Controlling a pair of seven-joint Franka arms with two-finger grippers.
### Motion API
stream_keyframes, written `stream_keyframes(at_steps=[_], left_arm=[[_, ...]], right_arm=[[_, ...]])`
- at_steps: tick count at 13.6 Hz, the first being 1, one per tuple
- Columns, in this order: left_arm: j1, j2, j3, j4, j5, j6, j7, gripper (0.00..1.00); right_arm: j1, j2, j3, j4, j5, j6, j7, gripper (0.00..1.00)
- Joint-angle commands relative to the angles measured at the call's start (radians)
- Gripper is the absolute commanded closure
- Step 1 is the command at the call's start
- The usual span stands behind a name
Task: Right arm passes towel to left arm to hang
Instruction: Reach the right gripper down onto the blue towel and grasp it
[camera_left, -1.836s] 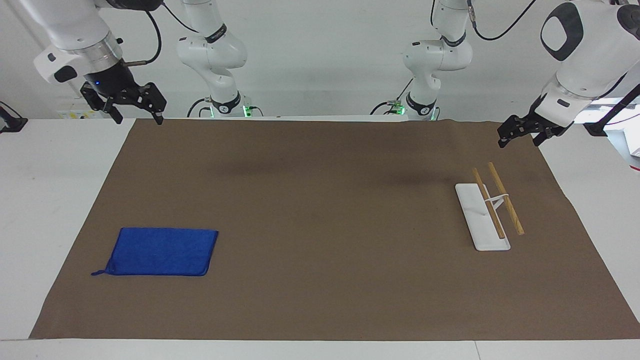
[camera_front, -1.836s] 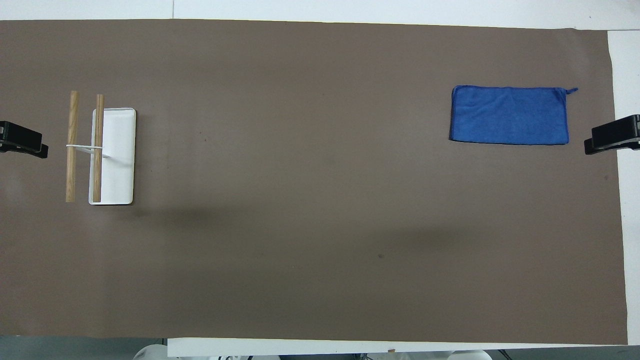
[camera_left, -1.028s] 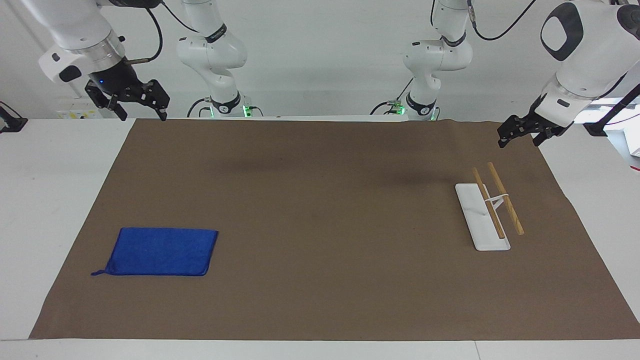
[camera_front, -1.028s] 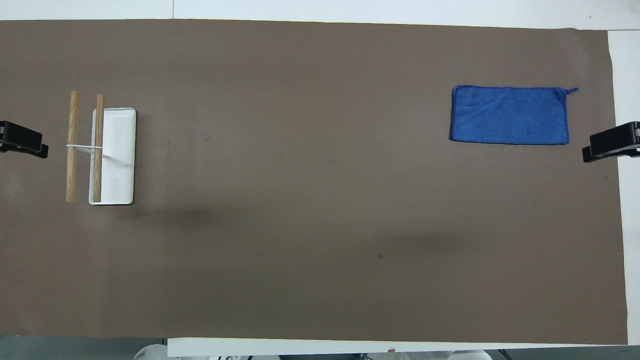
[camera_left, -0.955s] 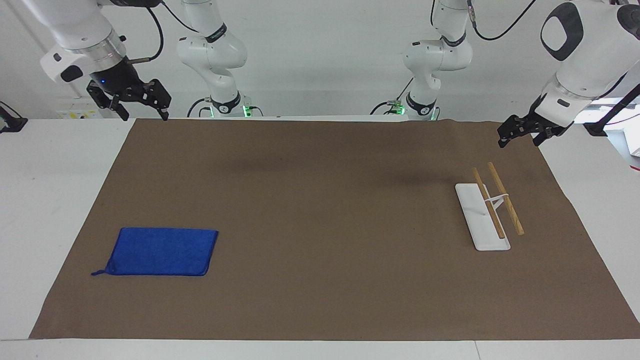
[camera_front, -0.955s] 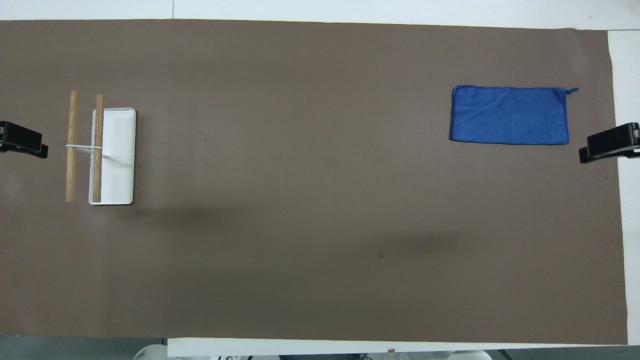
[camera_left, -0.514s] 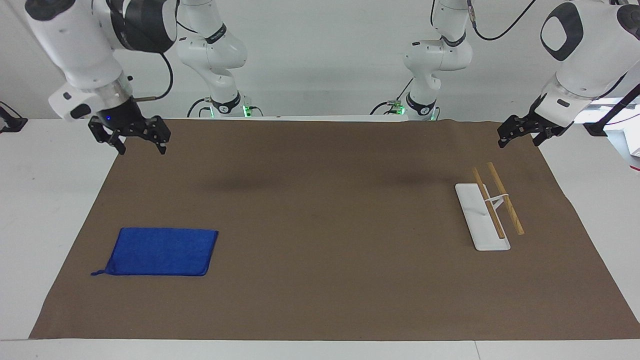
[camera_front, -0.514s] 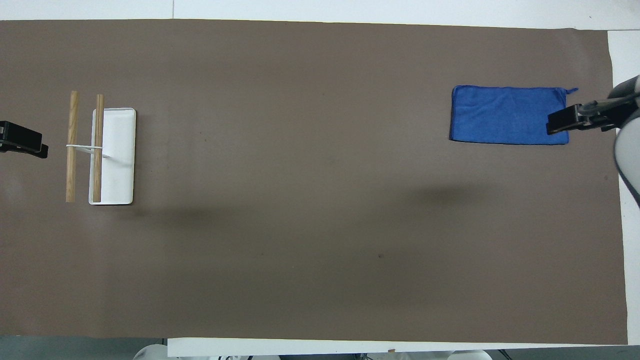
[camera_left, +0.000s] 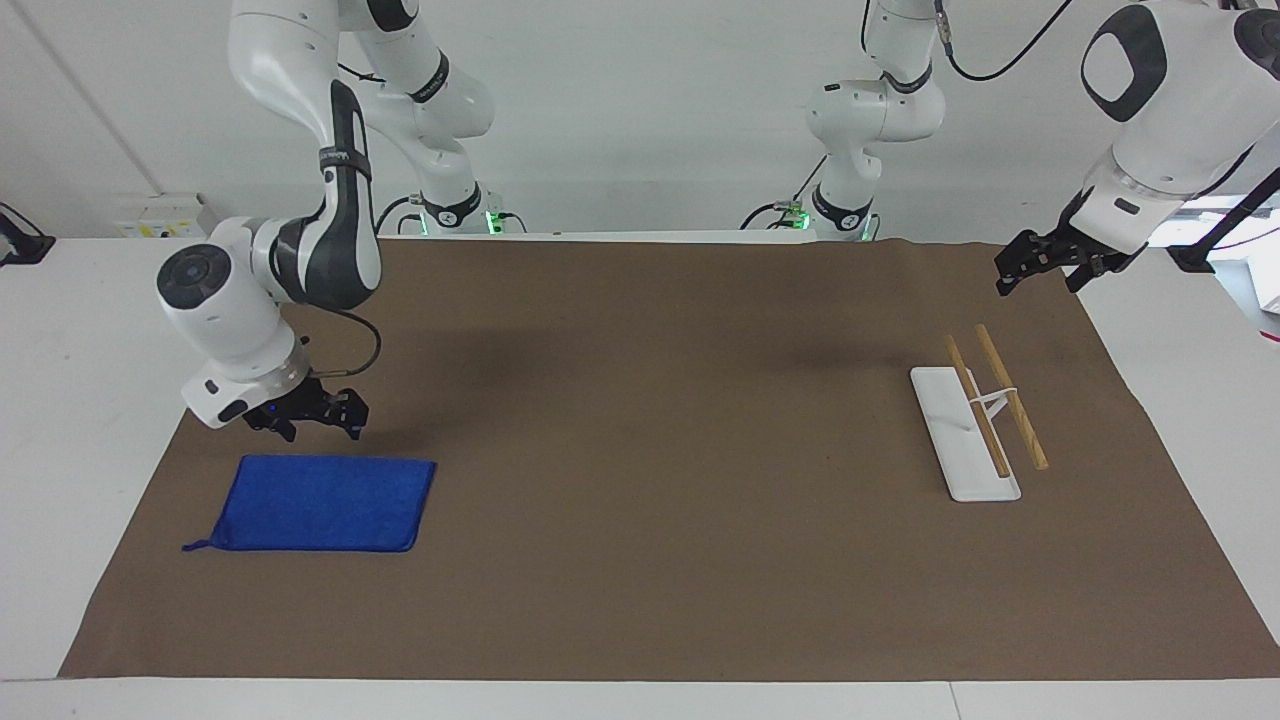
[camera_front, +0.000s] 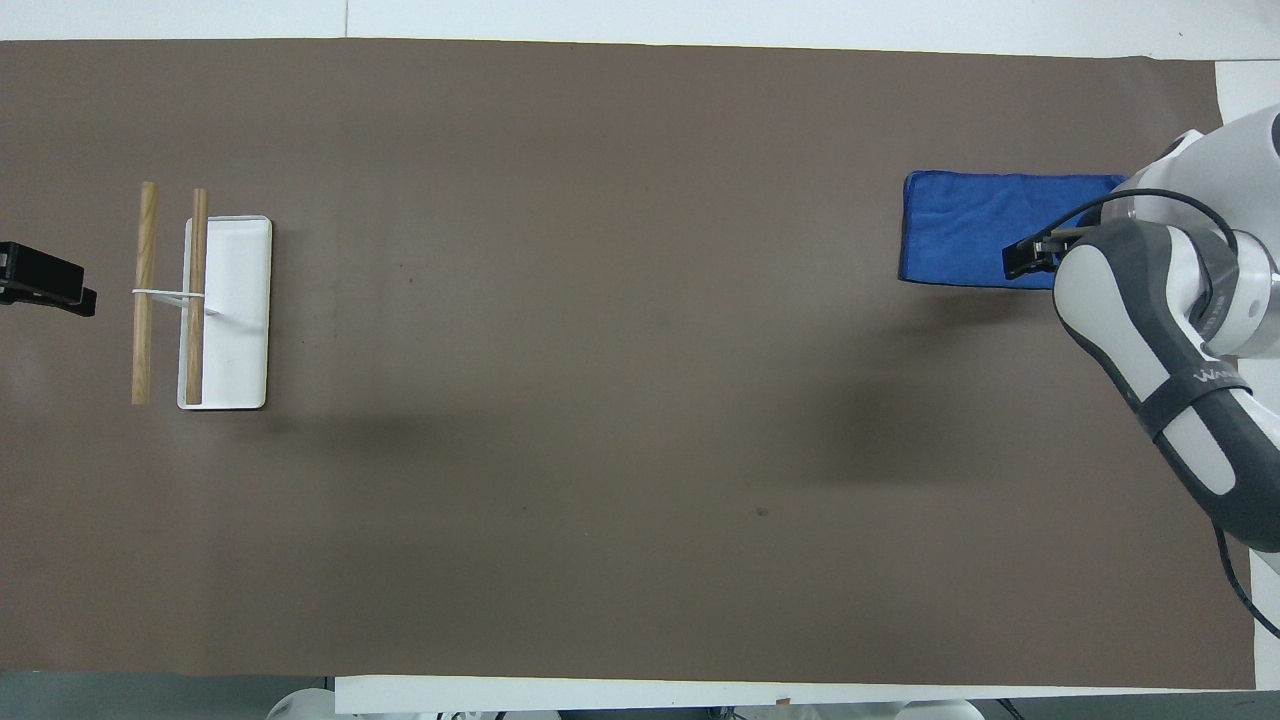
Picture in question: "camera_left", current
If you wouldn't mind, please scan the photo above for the white wall socket box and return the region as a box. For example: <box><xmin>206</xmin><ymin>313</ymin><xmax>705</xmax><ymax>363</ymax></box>
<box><xmin>112</xmin><ymin>194</ymin><xmax>218</xmax><ymax>240</ymax></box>

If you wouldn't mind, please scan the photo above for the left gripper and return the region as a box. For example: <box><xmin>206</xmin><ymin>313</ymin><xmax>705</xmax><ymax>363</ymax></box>
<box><xmin>993</xmin><ymin>196</ymin><xmax>1144</xmax><ymax>297</ymax></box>

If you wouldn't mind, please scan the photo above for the white rack with wooden rods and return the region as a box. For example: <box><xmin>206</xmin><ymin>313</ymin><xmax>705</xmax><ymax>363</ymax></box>
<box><xmin>908</xmin><ymin>323</ymin><xmax>1051</xmax><ymax>504</ymax></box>

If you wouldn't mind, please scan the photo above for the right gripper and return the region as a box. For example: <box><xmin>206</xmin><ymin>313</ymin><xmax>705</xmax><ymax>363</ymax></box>
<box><xmin>243</xmin><ymin>378</ymin><xmax>370</xmax><ymax>443</ymax></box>

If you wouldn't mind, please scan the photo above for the black cable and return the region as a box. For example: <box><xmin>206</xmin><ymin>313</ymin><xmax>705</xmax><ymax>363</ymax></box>
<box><xmin>376</xmin><ymin>194</ymin><xmax>425</xmax><ymax>237</ymax></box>
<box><xmin>932</xmin><ymin>0</ymin><xmax>1075</xmax><ymax>84</ymax></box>
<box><xmin>318</xmin><ymin>306</ymin><xmax>384</xmax><ymax>379</ymax></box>
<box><xmin>741</xmin><ymin>155</ymin><xmax>831</xmax><ymax>231</ymax></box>

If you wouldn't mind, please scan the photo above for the black stand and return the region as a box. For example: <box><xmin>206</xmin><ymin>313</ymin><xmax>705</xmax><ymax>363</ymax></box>
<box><xmin>0</xmin><ymin>203</ymin><xmax>57</xmax><ymax>268</ymax></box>
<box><xmin>1167</xmin><ymin>165</ymin><xmax>1280</xmax><ymax>274</ymax></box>

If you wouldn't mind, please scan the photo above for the blue towel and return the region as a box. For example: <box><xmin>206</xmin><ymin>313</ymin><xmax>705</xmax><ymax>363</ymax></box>
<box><xmin>181</xmin><ymin>455</ymin><xmax>438</xmax><ymax>554</ymax></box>

